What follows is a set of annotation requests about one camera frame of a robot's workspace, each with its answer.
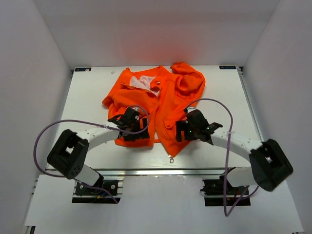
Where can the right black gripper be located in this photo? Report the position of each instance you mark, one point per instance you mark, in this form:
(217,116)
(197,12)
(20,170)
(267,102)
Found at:
(182,126)

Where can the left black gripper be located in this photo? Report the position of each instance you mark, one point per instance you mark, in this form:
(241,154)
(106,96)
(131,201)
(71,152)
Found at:
(143,135)

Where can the orange jacket pink lining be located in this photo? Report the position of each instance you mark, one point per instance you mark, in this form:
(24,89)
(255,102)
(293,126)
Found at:
(164,94)

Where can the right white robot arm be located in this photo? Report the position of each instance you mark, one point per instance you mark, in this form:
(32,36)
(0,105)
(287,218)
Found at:
(268,168)

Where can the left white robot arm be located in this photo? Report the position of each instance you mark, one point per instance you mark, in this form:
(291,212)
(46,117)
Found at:
(70,150)

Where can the right blue table label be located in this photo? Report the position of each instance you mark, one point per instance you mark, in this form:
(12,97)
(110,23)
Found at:
(227,67)

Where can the blue table label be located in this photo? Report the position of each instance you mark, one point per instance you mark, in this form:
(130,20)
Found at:
(227,67)
(83,69)

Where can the left blue table label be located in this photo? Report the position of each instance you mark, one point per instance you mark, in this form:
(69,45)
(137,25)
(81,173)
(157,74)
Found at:
(83,69)

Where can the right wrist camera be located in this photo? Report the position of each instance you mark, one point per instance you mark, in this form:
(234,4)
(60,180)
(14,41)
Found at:
(189,109)

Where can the aluminium table front rail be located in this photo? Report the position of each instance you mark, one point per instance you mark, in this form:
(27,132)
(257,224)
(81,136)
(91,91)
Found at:
(165,172)

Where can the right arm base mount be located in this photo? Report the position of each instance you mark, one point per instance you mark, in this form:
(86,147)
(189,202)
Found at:
(212,188)

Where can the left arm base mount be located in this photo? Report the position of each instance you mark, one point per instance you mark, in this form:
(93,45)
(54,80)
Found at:
(108,191)

